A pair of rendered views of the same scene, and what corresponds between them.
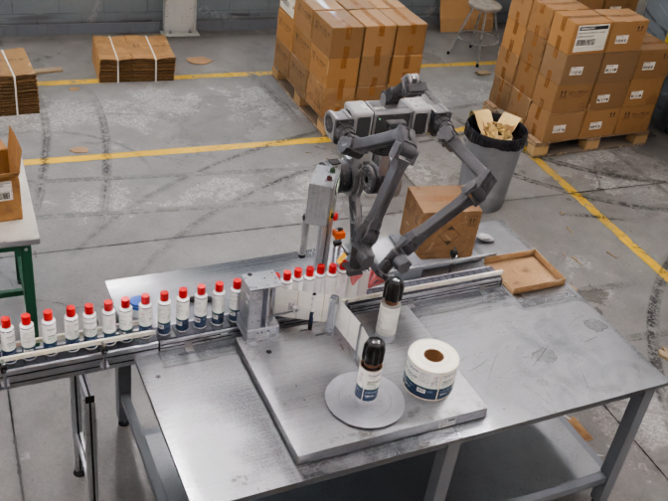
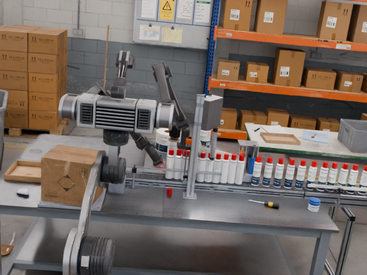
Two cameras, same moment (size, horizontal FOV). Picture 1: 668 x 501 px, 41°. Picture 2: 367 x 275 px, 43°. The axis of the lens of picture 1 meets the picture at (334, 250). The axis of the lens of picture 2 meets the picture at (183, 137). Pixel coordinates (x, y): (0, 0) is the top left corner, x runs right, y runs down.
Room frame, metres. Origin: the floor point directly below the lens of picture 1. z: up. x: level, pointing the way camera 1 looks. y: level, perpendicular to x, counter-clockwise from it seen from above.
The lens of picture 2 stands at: (5.73, 1.19, 2.10)
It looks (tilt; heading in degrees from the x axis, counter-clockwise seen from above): 18 degrees down; 206
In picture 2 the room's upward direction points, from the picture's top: 6 degrees clockwise
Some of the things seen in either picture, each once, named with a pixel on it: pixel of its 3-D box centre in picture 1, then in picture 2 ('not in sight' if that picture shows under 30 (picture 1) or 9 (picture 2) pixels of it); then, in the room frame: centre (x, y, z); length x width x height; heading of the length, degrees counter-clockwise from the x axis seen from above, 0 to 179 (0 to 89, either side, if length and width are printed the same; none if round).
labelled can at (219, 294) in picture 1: (218, 303); (267, 172); (2.84, 0.43, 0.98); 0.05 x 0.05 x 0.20
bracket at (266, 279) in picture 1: (261, 280); (248, 143); (2.82, 0.26, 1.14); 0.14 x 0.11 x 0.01; 119
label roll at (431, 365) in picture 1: (430, 369); (168, 140); (2.66, -0.44, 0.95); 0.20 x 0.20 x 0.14
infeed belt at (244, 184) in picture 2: (340, 303); (182, 181); (3.12, -0.06, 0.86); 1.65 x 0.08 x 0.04; 119
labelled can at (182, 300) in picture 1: (182, 309); (289, 173); (2.77, 0.57, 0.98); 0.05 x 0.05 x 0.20
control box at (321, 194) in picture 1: (322, 195); (208, 112); (3.14, 0.08, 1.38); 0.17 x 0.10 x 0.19; 174
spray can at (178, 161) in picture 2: (353, 280); (177, 164); (3.13, -0.10, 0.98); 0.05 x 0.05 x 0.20
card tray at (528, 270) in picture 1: (524, 270); (33, 171); (3.60, -0.93, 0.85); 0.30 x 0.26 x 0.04; 119
